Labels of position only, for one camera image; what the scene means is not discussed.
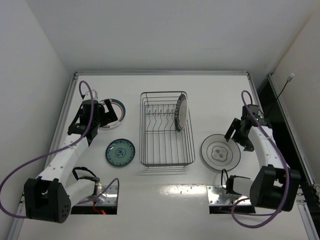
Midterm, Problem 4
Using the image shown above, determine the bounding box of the white plate with flower motif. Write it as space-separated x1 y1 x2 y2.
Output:
200 134 241 172

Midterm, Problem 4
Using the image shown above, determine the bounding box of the green red rimmed plate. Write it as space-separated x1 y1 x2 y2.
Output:
99 98 126 130
174 93 189 132

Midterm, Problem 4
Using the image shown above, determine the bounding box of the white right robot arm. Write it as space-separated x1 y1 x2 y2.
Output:
224 104 301 212

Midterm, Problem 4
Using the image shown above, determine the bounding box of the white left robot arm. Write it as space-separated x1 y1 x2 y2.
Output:
23 90 118 224

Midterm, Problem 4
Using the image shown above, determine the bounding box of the blue patterned small plate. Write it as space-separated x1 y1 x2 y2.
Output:
105 138 136 168

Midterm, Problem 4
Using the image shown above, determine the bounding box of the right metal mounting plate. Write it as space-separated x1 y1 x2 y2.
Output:
206 185 251 207

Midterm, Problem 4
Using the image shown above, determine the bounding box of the metal mounting plate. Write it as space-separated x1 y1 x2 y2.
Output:
206 185 251 207
82 184 118 207

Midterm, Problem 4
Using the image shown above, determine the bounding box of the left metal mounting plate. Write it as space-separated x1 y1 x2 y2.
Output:
82 184 118 207

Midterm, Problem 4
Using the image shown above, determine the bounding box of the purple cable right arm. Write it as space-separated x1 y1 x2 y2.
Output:
230 90 292 229

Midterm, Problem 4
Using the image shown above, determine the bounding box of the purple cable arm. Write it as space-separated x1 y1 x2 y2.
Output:
0 80 120 220
230 90 292 229

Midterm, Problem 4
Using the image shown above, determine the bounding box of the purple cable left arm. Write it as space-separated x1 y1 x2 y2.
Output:
0 80 120 220

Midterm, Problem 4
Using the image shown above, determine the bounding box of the metal wire dish rack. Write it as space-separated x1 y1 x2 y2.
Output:
139 91 196 168

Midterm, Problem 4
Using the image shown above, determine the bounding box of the black cable left base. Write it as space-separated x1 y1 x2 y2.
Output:
71 166 101 196

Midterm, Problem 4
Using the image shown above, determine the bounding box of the black hanging usb cable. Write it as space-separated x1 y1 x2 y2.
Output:
264 72 296 118

